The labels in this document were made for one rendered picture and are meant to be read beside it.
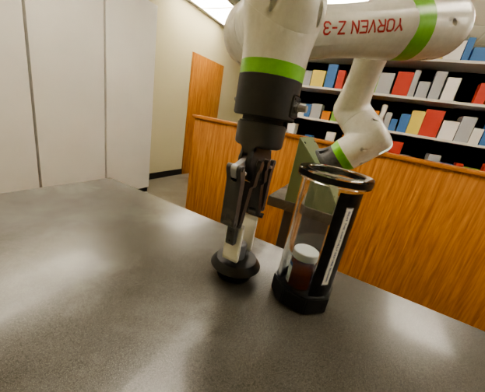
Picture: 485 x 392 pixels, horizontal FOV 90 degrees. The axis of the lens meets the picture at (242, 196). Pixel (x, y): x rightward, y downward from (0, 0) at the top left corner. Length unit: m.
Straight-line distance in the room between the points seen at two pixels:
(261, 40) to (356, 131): 0.71
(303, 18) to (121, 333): 0.44
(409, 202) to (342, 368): 1.91
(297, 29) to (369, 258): 2.16
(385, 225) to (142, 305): 2.06
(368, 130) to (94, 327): 0.93
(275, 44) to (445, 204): 2.03
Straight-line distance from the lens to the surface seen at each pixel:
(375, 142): 0.99
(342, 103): 1.05
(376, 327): 0.49
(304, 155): 0.91
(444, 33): 0.71
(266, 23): 0.36
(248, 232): 0.45
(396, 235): 2.30
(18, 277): 0.50
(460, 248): 2.38
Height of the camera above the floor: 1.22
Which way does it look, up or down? 18 degrees down
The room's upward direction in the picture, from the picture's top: 10 degrees clockwise
